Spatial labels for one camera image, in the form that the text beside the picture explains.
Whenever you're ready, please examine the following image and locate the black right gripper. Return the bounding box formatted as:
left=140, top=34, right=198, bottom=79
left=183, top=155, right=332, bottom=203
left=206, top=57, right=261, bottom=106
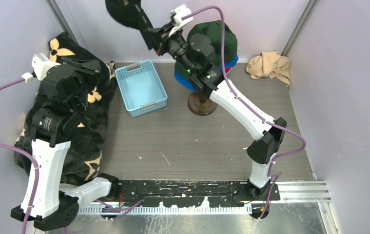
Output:
left=144, top=20, right=196, bottom=75

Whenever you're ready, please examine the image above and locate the black cap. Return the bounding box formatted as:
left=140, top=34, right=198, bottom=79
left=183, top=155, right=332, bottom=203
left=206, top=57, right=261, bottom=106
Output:
left=105, top=0, right=153, bottom=30

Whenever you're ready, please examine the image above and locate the blue bucket hat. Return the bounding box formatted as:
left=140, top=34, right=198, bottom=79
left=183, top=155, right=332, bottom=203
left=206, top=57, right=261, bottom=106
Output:
left=174, top=55, right=239, bottom=92

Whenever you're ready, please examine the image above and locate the dark green bucket hat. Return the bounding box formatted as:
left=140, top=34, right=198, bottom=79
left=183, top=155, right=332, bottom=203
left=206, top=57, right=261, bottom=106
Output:
left=174, top=19, right=238, bottom=81

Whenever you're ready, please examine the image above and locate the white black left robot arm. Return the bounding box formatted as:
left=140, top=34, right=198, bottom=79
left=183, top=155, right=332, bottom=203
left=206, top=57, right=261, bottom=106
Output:
left=11, top=54, right=121, bottom=232

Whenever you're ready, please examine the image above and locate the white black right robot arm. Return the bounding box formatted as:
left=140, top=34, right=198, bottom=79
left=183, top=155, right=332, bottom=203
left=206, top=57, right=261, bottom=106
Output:
left=141, top=28, right=287, bottom=200

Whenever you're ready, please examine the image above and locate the light blue plastic basket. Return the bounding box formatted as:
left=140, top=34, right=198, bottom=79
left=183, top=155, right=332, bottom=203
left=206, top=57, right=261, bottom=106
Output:
left=115, top=60, right=168, bottom=117

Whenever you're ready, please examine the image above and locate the black floral blanket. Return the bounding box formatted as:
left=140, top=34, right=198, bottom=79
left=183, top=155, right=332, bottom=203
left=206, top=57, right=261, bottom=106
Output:
left=13, top=32, right=117, bottom=186

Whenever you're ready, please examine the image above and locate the beige crumpled cloth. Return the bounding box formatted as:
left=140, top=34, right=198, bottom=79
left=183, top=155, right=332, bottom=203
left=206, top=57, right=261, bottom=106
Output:
left=246, top=52, right=291, bottom=87

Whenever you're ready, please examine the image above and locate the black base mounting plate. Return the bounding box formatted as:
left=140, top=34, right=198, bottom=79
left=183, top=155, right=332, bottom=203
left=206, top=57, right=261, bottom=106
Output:
left=101, top=180, right=280, bottom=208

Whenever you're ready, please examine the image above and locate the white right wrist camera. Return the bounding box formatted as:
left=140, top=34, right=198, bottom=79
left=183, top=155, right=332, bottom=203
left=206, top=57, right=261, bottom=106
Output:
left=168, top=4, right=194, bottom=37

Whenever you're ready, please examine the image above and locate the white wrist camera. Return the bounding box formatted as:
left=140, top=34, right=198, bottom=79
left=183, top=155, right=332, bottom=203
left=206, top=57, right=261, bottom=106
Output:
left=168, top=4, right=194, bottom=37
left=21, top=53, right=60, bottom=83

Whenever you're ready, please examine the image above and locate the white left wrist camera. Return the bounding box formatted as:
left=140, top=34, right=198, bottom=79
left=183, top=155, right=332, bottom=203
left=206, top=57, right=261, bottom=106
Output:
left=21, top=53, right=60, bottom=83

